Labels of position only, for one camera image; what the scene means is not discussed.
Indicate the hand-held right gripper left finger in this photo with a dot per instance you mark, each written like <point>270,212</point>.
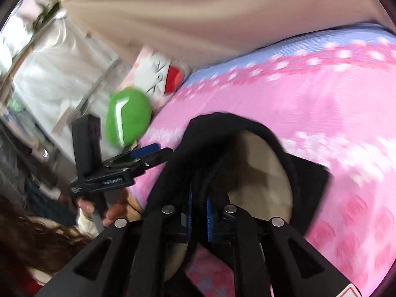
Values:
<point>173,222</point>

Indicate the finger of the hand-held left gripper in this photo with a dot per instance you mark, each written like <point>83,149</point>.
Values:
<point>145,151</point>
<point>154,159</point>

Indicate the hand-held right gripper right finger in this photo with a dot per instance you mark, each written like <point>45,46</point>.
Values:
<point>210,219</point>

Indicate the black pants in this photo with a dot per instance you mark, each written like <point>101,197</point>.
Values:
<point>216,148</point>

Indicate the person's left forearm white sleeve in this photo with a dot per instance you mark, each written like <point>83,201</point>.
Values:
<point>88,225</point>

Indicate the person's left hand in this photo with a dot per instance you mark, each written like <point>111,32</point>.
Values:
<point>116,212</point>

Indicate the white translucent curtain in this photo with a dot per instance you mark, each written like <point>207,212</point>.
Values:
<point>62,77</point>

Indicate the white cartoon face pillow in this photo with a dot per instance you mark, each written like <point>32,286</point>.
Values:
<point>151,71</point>

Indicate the person's dark hair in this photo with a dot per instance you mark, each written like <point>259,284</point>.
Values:
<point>34,241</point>

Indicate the beige curtain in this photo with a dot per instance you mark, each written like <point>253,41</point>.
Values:
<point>216,15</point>

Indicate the pink floral bed sheet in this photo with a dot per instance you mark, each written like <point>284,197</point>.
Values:
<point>340,105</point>

